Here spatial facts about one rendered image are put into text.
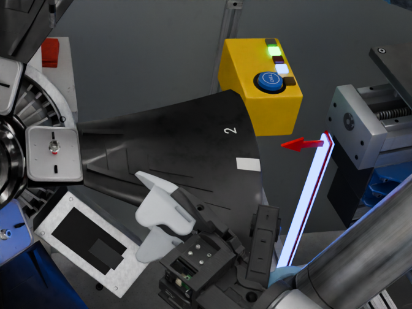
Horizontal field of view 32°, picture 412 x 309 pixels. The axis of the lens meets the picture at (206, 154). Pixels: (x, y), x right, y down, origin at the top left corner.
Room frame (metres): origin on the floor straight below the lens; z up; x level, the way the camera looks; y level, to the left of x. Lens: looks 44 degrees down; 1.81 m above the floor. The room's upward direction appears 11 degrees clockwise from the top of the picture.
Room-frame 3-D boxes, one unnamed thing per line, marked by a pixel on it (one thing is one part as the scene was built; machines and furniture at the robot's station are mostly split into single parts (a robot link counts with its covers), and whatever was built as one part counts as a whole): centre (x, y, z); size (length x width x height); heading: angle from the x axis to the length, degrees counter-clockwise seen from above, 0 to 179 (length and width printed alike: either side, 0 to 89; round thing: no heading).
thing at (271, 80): (0.95, -0.08, 1.08); 0.04 x 0.04 x 0.02
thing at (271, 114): (0.99, -0.07, 1.02); 0.16 x 0.10 x 0.11; 19
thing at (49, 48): (1.16, 0.38, 0.87); 0.08 x 0.08 x 0.02; 12
